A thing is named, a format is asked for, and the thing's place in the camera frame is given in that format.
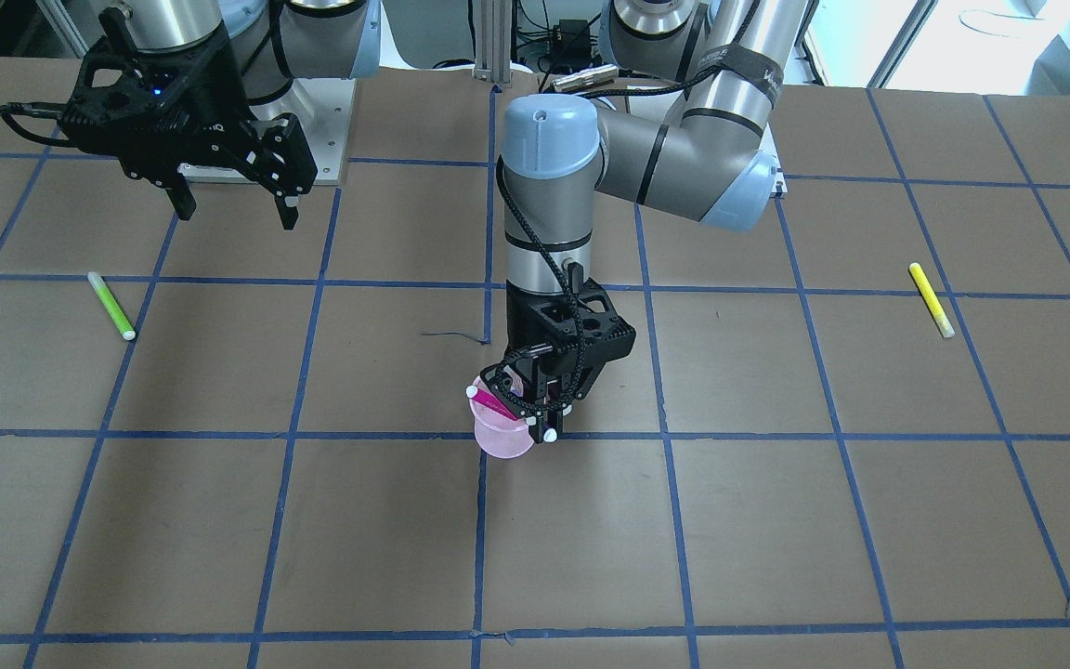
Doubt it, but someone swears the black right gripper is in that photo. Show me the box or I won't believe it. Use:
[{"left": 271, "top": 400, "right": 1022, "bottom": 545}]
[{"left": 59, "top": 9, "right": 318, "bottom": 231}]

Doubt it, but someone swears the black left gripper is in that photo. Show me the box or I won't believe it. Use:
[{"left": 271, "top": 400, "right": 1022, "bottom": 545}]
[{"left": 508, "top": 279, "right": 637, "bottom": 443}]

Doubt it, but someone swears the pink highlighter pen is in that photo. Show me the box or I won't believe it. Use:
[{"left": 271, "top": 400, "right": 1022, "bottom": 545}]
[{"left": 464, "top": 385, "right": 516, "bottom": 422}]

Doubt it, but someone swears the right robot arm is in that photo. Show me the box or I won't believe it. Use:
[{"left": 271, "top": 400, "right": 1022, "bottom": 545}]
[{"left": 57, "top": 1, "right": 381, "bottom": 231}]

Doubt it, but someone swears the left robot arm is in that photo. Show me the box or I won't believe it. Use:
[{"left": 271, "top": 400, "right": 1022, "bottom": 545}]
[{"left": 479, "top": 1, "right": 812, "bottom": 448}]

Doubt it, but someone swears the pink mesh cup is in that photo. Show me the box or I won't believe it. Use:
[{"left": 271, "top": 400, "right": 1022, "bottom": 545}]
[{"left": 468, "top": 377, "right": 534, "bottom": 460}]

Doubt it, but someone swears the green highlighter pen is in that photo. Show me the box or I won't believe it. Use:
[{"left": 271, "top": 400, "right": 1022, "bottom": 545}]
[{"left": 86, "top": 271, "right": 137, "bottom": 343}]

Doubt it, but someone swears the yellow highlighter pen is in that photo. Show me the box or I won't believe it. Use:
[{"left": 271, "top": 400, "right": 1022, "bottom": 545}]
[{"left": 907, "top": 262, "right": 956, "bottom": 339}]

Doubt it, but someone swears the aluminium frame post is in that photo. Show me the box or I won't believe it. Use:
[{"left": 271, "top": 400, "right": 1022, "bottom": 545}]
[{"left": 470, "top": 0, "right": 514, "bottom": 88}]

